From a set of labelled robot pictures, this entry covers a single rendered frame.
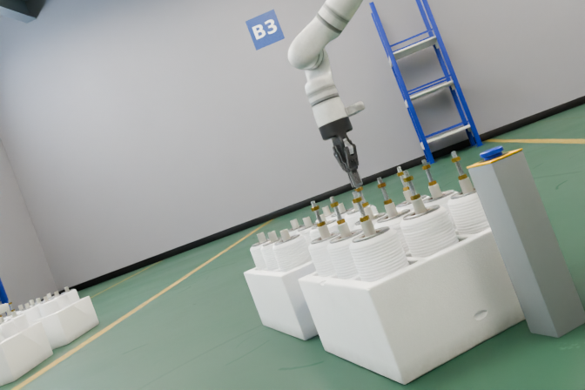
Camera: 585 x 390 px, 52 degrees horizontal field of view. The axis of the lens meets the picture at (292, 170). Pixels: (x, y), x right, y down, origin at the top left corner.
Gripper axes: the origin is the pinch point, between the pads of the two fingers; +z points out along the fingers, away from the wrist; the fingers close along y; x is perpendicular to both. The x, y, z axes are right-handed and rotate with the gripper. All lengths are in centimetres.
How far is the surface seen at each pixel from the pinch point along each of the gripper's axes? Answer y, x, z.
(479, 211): 25.7, 14.1, 13.9
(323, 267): 5.1, -15.3, 15.6
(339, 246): 17.4, -12.6, 11.0
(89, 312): -239, -117, 25
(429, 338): 32.8, -6.4, 29.9
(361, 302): 29.3, -14.9, 20.2
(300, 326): -19.4, -22.5, 31.1
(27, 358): -169, -136, 29
